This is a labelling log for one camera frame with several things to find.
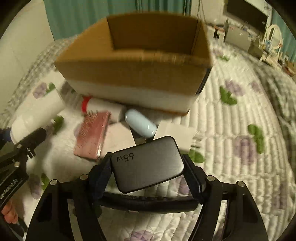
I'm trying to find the black wall television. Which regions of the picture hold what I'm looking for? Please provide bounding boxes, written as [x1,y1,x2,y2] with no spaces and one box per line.
[225,0,268,33]

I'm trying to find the grey small refrigerator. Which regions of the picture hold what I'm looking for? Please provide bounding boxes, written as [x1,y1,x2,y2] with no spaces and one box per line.
[224,24,251,52]

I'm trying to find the light blue oval case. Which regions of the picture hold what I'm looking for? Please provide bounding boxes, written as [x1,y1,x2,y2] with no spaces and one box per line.
[125,109,157,138]

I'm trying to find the grey checkered blanket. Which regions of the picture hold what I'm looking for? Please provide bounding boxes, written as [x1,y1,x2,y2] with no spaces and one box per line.
[0,38,296,163]

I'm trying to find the white plastic bottle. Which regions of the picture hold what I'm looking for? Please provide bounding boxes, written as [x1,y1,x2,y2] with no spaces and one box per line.
[10,89,65,144]

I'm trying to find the person's left hand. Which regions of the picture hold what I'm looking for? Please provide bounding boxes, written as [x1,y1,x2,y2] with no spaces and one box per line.
[1,200,19,224]

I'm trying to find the white floral quilt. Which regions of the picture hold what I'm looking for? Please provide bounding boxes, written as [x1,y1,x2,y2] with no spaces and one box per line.
[4,39,292,241]

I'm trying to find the green curtain right window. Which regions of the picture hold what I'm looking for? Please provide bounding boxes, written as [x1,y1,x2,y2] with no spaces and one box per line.
[271,9,296,63]

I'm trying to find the white tube red cap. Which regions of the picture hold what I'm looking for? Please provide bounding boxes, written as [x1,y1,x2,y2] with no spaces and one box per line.
[81,96,126,123]

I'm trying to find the white dressing table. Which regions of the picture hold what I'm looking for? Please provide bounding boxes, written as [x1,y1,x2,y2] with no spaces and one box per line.
[247,42,295,77]

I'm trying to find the dark grey 65W charger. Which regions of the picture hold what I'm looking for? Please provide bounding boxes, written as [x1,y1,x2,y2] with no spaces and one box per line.
[111,136,184,194]

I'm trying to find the white oval mirror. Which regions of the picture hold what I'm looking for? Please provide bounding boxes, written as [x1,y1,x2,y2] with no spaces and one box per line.
[264,24,283,53]

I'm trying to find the black comb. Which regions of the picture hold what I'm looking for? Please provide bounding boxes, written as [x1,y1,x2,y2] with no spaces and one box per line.
[96,192,199,213]

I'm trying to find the green curtain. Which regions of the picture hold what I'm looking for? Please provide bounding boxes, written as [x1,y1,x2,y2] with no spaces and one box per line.
[44,0,192,40]

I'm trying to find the white square charger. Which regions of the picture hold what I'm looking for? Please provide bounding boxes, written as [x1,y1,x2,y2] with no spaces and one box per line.
[154,120,196,153]

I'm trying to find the brown cardboard box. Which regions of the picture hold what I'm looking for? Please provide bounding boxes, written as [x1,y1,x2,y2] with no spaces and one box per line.
[55,12,213,115]

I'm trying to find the white paper card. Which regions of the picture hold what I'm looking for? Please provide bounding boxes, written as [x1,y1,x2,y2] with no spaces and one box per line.
[100,121,135,158]

